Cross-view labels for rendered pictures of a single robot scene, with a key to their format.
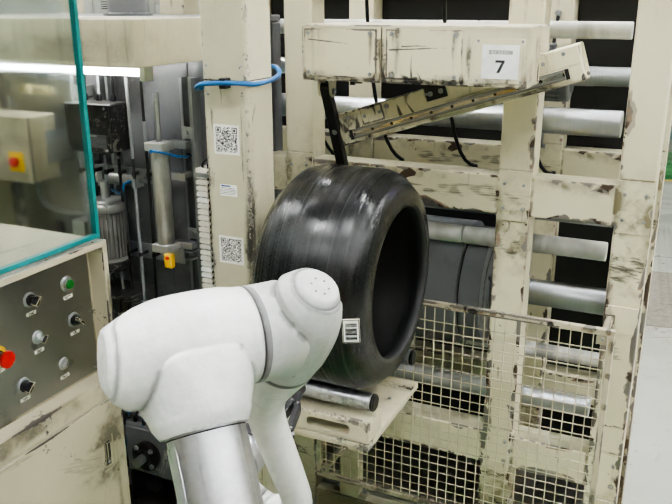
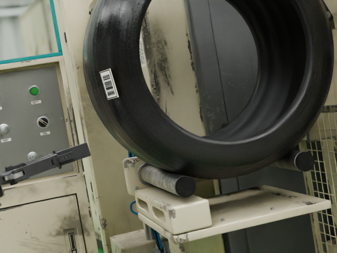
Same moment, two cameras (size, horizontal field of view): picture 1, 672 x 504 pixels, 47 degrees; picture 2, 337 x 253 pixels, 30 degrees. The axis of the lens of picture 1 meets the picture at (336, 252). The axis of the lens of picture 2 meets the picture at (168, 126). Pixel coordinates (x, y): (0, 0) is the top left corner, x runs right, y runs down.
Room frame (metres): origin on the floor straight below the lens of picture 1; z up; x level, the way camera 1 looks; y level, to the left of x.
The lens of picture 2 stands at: (0.85, -1.09, 1.10)
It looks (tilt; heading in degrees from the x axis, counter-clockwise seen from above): 3 degrees down; 50
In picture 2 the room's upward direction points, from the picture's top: 10 degrees counter-clockwise
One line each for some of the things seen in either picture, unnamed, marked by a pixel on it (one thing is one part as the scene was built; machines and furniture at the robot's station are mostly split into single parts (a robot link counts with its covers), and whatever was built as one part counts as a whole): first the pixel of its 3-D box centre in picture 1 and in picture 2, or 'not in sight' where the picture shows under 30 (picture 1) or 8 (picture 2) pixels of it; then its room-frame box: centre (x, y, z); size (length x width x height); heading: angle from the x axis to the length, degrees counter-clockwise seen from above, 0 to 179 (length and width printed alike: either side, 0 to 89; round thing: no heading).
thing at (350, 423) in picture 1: (310, 411); (169, 206); (1.78, 0.07, 0.83); 0.36 x 0.09 x 0.06; 65
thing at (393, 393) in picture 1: (333, 400); (226, 209); (1.90, 0.01, 0.80); 0.37 x 0.36 x 0.02; 155
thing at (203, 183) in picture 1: (212, 253); not in sight; (2.00, 0.34, 1.19); 0.05 x 0.04 x 0.48; 155
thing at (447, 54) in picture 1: (423, 52); not in sight; (2.12, -0.23, 1.71); 0.61 x 0.25 x 0.15; 65
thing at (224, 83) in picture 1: (238, 77); not in sight; (1.99, 0.25, 1.66); 0.19 x 0.19 x 0.06; 65
